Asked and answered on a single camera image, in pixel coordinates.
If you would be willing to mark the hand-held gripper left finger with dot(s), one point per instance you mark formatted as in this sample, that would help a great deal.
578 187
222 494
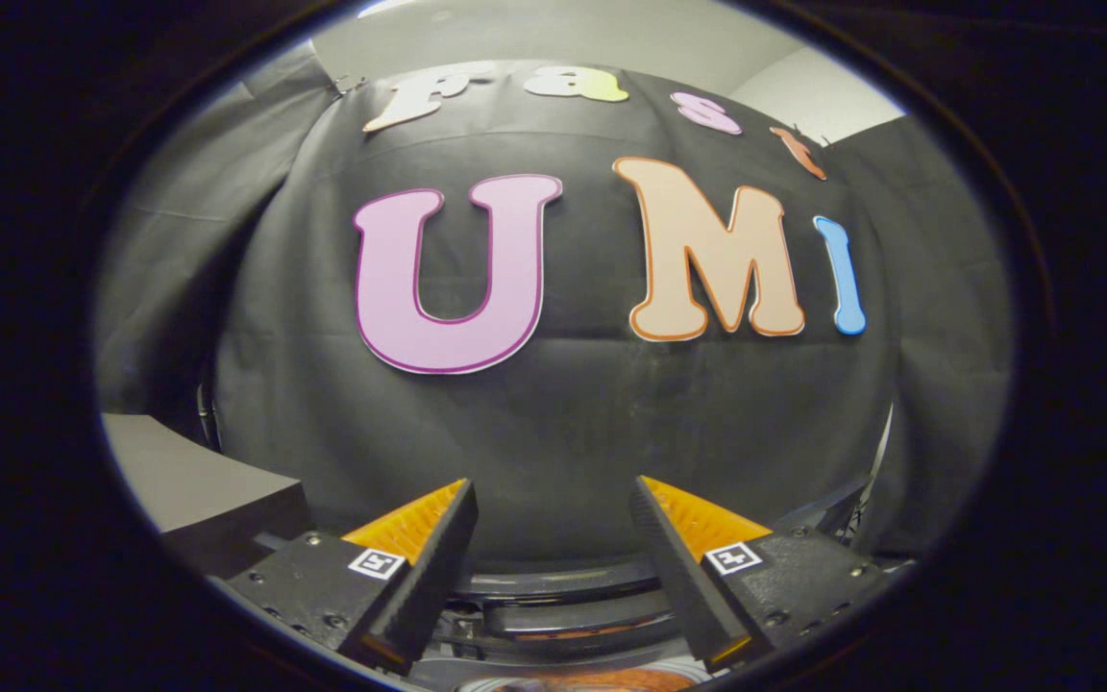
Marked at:
433 577

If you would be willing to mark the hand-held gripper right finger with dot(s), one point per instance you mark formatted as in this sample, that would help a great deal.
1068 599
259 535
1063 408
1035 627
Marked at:
678 577

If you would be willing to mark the grey washing machine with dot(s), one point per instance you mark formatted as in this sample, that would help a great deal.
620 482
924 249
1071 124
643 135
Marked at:
553 655

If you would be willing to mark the black backdrop cloth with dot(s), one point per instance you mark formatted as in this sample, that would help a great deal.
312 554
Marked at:
573 442

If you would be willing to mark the black light stand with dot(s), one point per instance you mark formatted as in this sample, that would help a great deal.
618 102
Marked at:
875 461

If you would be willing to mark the white cabinet with grey top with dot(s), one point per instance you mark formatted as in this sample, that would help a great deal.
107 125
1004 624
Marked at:
188 481

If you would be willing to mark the dark metal stand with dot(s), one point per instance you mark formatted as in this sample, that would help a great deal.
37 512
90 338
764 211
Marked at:
209 418

